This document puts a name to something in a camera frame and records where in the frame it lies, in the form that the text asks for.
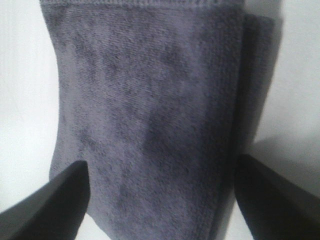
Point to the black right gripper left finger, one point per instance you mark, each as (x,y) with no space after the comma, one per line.
(54,212)

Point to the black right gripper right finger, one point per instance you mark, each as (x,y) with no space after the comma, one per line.
(273,207)

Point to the dark grey towel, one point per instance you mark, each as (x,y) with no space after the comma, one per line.
(157,96)

